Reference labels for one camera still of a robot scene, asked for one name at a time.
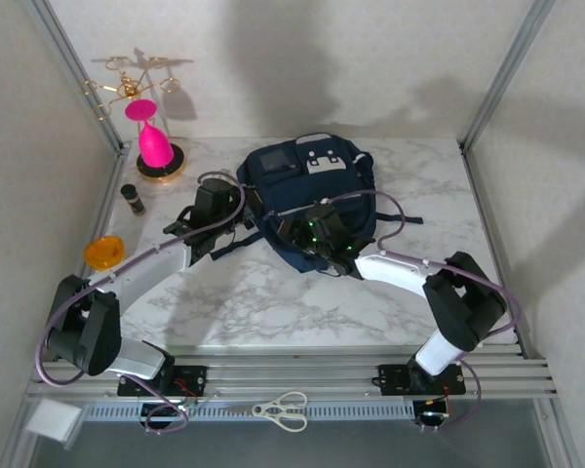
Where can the white plastic sheet piece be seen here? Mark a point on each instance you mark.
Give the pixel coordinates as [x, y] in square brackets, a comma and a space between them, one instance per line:
[51, 419]

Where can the navy blue student backpack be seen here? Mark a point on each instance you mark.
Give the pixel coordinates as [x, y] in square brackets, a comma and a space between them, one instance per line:
[312, 187]

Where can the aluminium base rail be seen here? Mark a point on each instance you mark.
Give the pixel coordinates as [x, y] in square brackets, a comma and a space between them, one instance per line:
[292, 373]

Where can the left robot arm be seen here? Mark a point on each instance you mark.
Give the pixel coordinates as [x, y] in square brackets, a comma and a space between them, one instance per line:
[146, 273]

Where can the aluminium side rail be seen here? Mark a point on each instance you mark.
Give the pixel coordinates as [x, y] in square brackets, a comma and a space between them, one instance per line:
[492, 224]
[106, 214]

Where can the aluminium frame post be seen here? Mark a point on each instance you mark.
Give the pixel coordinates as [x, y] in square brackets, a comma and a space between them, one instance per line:
[73, 63]
[504, 73]

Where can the pink wine glass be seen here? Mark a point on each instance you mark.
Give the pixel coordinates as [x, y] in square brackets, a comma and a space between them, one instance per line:
[153, 144]

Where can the small dark spice bottle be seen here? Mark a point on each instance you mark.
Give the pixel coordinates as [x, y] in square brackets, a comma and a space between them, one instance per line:
[132, 200]

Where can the orange lidded container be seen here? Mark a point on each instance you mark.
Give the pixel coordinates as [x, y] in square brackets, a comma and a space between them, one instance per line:
[105, 251]

